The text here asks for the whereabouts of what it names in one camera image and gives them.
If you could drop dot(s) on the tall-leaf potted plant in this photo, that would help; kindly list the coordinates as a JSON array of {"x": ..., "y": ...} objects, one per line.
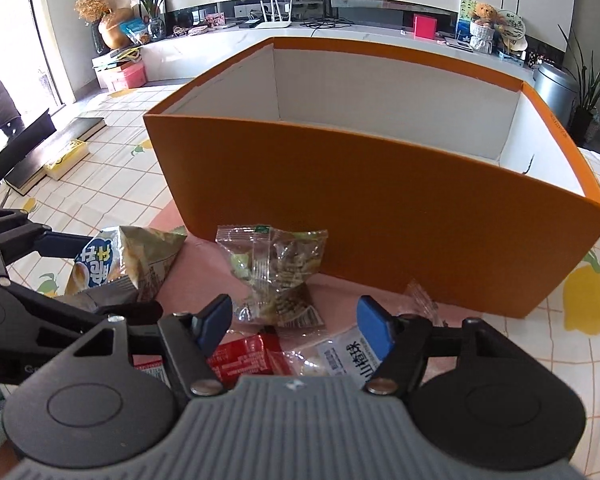
[{"x": 592, "y": 85}]

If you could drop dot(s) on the yellow plastic box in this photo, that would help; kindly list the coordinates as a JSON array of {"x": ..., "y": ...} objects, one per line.
[{"x": 67, "y": 160}]

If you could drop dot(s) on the brown teddy bear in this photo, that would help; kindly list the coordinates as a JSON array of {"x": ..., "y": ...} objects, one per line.
[{"x": 484, "y": 14}]

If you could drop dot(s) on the small clear snack packet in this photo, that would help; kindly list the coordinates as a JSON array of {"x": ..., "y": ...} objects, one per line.
[{"x": 422, "y": 300}]

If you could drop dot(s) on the white woven basket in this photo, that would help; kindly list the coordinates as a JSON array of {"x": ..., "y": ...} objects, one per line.
[{"x": 481, "y": 37}]

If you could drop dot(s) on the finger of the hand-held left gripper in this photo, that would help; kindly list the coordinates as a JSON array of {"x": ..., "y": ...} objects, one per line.
[
  {"x": 60, "y": 246},
  {"x": 70, "y": 310}
]

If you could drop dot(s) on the pink photo frame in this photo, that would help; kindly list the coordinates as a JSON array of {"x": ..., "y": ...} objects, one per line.
[{"x": 215, "y": 20}]

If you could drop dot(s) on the white yellow bag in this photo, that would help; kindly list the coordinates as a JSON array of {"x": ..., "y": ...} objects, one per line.
[{"x": 117, "y": 57}]

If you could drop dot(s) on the round printed hand fan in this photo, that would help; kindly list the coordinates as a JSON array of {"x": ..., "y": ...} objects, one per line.
[{"x": 512, "y": 25}]

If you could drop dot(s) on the golden gourd vase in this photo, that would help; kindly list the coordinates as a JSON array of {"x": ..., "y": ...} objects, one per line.
[{"x": 114, "y": 30}]

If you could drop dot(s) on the green plant in glass vase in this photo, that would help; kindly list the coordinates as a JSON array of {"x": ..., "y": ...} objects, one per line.
[{"x": 152, "y": 5}]

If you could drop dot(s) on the pink storage box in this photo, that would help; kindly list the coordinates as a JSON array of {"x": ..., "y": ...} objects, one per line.
[{"x": 125, "y": 76}]

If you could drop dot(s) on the black set-top box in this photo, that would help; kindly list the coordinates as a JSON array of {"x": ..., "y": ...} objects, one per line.
[{"x": 249, "y": 23}]

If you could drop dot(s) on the white clear-window snack packet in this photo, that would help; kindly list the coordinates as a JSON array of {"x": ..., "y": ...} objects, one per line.
[{"x": 342, "y": 355}]

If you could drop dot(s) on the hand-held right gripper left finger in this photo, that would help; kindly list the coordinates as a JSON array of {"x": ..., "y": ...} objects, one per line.
[{"x": 214, "y": 321}]

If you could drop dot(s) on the blue picture card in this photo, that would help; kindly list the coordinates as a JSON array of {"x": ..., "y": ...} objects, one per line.
[{"x": 466, "y": 20}]

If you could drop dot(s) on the dried yellow flowers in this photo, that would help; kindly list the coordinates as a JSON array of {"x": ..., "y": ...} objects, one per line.
[{"x": 91, "y": 5}]

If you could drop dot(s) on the orange cardboard box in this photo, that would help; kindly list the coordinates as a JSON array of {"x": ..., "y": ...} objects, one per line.
[{"x": 370, "y": 200}]

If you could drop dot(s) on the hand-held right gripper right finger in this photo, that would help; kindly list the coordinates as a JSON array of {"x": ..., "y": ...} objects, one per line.
[{"x": 375, "y": 327}]

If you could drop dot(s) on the silver trash can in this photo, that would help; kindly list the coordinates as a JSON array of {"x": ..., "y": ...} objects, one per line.
[{"x": 554, "y": 92}]

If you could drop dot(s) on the blue plastic bag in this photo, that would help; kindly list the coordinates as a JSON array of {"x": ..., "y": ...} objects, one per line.
[{"x": 132, "y": 30}]

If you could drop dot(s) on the pink table mat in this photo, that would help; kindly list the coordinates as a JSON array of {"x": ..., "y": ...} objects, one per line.
[{"x": 195, "y": 272}]

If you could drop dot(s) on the white wifi router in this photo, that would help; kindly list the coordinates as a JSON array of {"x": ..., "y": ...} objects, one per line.
[{"x": 275, "y": 19}]

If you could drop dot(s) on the black chair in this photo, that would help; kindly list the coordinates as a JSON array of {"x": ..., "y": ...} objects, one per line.
[{"x": 15, "y": 155}]

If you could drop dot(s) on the red box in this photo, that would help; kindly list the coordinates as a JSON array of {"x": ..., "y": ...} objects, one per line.
[{"x": 425, "y": 27}]

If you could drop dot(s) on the olive white chips packet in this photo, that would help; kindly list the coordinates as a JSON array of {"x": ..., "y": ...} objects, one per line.
[{"x": 140, "y": 255}]

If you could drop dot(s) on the clear green snack packet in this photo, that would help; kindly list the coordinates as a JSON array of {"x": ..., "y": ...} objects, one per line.
[{"x": 275, "y": 270}]

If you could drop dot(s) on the white marble TV cabinet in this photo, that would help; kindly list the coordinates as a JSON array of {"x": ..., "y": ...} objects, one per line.
[{"x": 205, "y": 47}]

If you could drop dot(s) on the red snack packet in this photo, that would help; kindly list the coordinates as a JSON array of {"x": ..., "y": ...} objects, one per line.
[{"x": 245, "y": 357}]

